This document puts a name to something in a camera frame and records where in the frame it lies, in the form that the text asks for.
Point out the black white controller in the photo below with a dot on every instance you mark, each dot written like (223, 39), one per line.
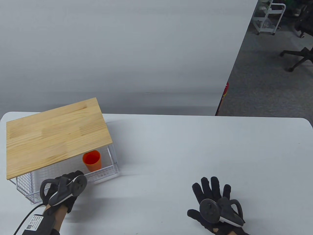
(78, 184)
(209, 210)

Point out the person's right hand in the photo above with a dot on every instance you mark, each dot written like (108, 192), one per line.
(210, 191)

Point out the black office chair base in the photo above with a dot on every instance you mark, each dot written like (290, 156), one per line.
(304, 52)

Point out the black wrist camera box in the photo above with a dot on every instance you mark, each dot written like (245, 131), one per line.
(46, 224)

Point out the black office chair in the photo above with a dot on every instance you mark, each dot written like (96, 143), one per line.
(307, 22)

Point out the red fire extinguisher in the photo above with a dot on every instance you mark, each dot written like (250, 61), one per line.
(227, 87)

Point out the orange cup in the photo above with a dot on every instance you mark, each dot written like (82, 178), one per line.
(92, 161)

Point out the black white right controller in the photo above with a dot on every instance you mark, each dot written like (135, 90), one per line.
(209, 210)

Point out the person's left forearm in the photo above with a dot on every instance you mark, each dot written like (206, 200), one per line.
(60, 215)

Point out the white mesh sliding drawer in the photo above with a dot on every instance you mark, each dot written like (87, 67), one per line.
(24, 182)

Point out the person's left hand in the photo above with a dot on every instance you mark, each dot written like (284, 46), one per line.
(69, 203)

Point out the white utility cart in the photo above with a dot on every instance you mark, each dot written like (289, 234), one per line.
(265, 29)

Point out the black white left controller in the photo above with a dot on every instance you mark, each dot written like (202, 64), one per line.
(78, 184)

